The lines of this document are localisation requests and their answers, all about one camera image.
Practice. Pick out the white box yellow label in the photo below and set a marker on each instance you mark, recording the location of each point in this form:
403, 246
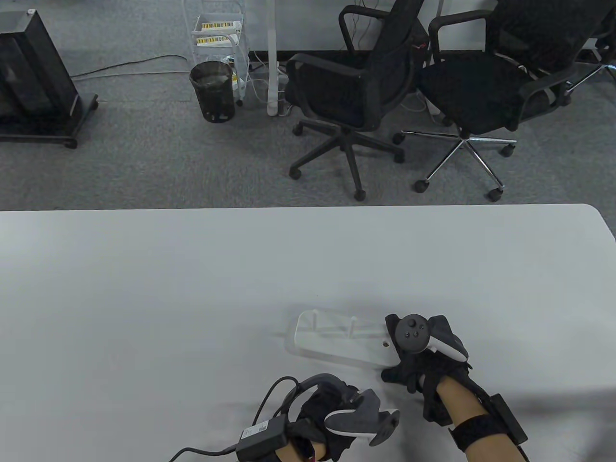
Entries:
221, 24
216, 40

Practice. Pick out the white Hanoi Tower peg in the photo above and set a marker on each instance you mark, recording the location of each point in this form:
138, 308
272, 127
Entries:
353, 328
314, 322

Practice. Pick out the grey hand controller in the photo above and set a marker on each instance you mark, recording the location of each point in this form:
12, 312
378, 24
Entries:
351, 418
411, 332

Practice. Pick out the black office chair chrome base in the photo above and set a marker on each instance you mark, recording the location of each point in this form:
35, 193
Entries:
462, 91

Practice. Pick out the person's left hand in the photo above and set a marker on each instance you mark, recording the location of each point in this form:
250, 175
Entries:
315, 409

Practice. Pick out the black wrist camera unit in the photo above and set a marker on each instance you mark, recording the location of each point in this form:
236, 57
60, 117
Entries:
262, 435
481, 428

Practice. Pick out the black left wrist camera unit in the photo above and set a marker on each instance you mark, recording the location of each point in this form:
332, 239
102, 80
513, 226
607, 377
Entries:
262, 435

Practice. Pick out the person's right hand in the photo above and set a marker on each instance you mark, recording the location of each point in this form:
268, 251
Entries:
414, 373

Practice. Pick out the black mesh waste bin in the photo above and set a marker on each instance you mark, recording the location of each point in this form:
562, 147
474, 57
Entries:
211, 91

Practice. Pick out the grey right hand controller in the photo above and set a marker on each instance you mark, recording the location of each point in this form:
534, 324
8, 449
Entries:
411, 332

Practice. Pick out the person's right forearm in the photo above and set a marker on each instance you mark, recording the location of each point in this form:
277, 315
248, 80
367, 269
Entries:
462, 404

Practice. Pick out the person's left forearm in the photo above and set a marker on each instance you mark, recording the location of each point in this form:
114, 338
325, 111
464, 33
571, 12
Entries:
288, 455

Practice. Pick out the white desk leg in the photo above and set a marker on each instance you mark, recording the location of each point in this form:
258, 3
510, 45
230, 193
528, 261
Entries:
273, 57

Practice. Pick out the black wheeled cabinet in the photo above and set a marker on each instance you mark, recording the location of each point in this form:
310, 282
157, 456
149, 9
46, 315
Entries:
29, 72

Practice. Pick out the smooth white Hanoi Tower plate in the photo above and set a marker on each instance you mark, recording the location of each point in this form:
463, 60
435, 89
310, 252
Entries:
337, 349

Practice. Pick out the black office chair plastic base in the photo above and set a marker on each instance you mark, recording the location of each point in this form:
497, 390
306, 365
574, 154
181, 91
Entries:
332, 91

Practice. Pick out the grey left hand controller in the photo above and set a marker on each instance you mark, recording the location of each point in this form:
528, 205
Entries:
351, 418

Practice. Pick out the black right wrist camera unit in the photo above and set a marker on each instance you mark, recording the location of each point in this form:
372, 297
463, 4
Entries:
481, 428

